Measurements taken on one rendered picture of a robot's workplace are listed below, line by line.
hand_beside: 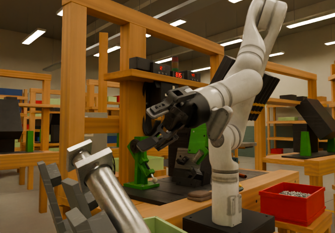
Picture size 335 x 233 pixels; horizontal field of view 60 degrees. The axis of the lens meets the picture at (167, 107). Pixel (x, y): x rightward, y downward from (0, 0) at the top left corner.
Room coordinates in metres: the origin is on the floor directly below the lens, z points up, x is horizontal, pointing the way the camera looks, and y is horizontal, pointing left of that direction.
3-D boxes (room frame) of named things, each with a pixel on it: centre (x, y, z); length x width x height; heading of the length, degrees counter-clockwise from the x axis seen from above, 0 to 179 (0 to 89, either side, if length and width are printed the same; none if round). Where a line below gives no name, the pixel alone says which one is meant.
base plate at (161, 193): (1.81, -0.20, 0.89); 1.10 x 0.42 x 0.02; 139
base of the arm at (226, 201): (1.01, -0.20, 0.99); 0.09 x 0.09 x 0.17; 44
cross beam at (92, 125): (2.05, 0.08, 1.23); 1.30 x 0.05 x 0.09; 139
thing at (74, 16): (2.00, 0.02, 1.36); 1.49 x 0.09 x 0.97; 139
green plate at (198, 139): (1.71, -0.20, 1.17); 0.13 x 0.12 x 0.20; 139
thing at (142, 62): (1.73, 0.15, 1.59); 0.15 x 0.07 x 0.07; 139
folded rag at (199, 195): (1.33, -0.15, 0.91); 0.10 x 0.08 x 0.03; 137
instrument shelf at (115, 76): (1.98, -0.01, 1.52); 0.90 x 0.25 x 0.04; 139
